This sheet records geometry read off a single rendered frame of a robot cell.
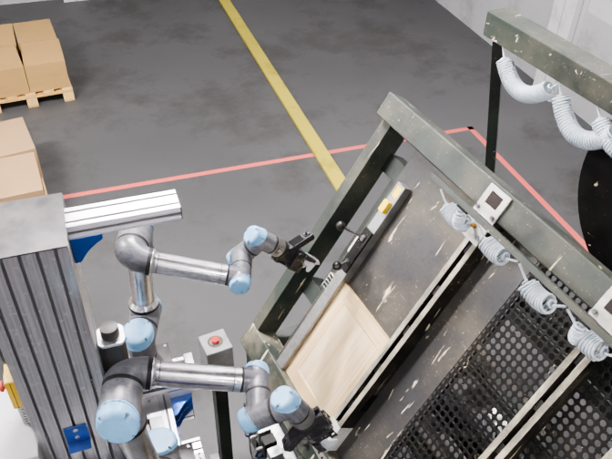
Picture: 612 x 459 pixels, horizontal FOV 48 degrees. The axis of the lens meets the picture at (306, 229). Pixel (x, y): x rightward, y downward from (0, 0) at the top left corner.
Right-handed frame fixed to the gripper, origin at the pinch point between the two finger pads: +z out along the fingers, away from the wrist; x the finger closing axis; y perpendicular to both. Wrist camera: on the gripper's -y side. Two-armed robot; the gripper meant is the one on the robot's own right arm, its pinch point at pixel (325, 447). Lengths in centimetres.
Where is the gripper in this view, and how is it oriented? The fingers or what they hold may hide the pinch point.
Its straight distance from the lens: 227.8
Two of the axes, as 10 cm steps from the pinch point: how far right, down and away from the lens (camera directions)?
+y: 8.5, -5.2, -0.7
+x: -3.2, -6.1, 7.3
